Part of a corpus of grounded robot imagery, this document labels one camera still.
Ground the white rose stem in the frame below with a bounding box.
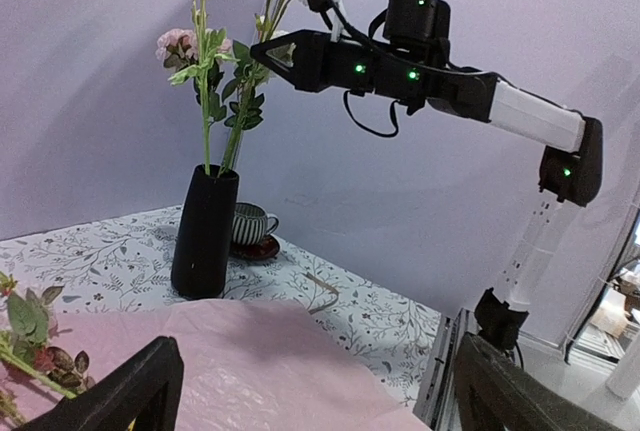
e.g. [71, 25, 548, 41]
[218, 40, 271, 176]

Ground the pink wrapping paper sheet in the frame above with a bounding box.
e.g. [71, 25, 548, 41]
[0, 298, 431, 431]

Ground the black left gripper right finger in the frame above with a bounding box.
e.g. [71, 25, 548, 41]
[454, 332, 617, 431]

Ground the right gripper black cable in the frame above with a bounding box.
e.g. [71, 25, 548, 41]
[319, 0, 486, 138]

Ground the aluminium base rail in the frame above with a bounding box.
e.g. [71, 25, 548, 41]
[413, 309, 477, 431]

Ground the striped ceramic cup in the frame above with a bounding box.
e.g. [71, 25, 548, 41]
[231, 202, 279, 246]

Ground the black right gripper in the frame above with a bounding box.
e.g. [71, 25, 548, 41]
[250, 0, 498, 123]

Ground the red round saucer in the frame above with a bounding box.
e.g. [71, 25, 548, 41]
[230, 235, 280, 262]

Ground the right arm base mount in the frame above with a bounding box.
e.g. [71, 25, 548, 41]
[474, 287, 529, 369]

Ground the tall black vase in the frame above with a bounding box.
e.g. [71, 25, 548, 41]
[170, 165, 239, 300]

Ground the yellow poppy flower stem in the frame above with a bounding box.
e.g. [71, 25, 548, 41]
[168, 0, 236, 177]

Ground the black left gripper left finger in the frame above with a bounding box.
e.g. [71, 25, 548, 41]
[19, 336, 184, 431]

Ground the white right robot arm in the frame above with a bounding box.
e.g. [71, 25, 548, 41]
[250, 0, 603, 314]

